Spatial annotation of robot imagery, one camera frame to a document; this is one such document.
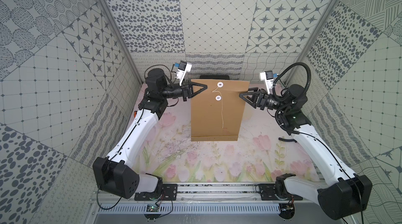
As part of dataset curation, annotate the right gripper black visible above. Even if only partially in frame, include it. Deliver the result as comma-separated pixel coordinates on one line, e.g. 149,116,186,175
239,87,290,113

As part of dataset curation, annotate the brown kraft file bag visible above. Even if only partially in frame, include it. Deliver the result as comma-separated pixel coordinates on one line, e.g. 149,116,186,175
191,79,250,142

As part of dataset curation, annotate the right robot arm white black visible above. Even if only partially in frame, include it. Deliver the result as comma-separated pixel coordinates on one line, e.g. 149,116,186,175
239,85,373,220

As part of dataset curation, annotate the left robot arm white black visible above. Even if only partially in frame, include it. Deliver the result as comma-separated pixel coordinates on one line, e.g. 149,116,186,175
93,69,207,199

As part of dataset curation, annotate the black plastic tool case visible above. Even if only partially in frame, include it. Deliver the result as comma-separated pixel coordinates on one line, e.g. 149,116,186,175
200,75,230,80

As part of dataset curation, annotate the floral table mat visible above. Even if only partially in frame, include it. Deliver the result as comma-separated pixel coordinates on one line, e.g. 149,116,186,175
133,99,320,183

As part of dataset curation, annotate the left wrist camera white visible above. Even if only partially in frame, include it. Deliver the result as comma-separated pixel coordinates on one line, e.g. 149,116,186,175
174,61,192,86

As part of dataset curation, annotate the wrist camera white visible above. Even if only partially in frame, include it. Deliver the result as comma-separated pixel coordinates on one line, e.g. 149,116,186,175
259,71,277,94
174,61,192,86

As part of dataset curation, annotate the black corrugated cable conduit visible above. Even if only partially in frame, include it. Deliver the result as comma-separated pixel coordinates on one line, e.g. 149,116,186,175
272,62,312,97

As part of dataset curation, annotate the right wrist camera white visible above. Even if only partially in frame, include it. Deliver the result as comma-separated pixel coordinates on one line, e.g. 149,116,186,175
259,71,277,94

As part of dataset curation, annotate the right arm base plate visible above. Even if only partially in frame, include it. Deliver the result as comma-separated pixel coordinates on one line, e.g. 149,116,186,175
254,183,303,201

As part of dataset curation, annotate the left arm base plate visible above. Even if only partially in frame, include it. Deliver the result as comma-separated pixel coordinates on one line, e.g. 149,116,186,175
135,183,178,201

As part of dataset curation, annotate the aluminium mounting rail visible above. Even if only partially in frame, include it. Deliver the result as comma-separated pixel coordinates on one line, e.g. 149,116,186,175
89,177,329,208

